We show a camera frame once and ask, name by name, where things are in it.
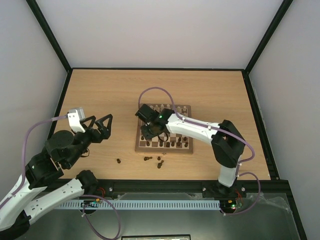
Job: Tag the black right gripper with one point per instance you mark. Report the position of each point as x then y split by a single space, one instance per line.
148 128

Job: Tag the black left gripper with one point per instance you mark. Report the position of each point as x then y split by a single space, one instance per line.
100 137

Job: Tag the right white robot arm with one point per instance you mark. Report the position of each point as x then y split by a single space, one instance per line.
224 138

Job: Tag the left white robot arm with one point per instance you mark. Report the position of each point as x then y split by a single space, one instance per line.
23 206

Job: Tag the wooden chess board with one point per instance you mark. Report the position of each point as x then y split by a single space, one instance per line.
140 145

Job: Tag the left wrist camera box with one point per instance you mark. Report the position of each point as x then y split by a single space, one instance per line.
78 111

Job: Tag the white slotted cable duct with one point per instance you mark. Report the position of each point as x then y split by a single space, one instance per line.
79 204

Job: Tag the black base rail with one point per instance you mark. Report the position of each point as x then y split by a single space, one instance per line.
208 188

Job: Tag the black left frame post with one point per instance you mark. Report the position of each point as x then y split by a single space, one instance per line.
38 14

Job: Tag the black corner frame post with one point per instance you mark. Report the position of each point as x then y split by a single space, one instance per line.
276 20

